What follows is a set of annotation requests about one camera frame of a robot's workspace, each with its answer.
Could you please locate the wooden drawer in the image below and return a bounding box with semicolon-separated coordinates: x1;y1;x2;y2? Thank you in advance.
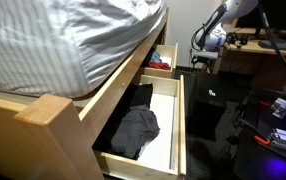
142;44;178;78
95;75;186;180

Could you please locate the grey striped mattress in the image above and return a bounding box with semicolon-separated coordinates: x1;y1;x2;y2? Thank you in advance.
0;0;166;98

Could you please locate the wooden desk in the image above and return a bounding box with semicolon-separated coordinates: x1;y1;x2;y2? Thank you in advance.
213;21;286;93

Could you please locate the black cable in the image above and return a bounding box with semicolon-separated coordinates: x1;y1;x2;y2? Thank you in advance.
257;0;286;88

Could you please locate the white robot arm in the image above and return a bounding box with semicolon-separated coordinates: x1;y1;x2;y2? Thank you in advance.
191;0;258;59

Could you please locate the blue cloth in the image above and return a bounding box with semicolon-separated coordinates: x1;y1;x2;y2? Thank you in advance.
151;51;162;63

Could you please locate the wooden bed frame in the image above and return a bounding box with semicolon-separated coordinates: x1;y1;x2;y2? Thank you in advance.
0;15;168;180

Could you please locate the red cloth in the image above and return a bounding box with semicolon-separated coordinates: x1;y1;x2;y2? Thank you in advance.
149;61;171;70

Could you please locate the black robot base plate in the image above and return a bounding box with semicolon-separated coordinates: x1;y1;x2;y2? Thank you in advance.
234;90;286;180

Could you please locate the black box on floor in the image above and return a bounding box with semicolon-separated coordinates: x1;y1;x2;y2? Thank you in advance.
187;73;249;141

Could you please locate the grey garment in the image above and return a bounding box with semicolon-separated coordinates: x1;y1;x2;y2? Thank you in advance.
111;105;160;159

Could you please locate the black garment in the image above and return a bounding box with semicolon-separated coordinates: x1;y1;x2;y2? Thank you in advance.
125;84;153;109

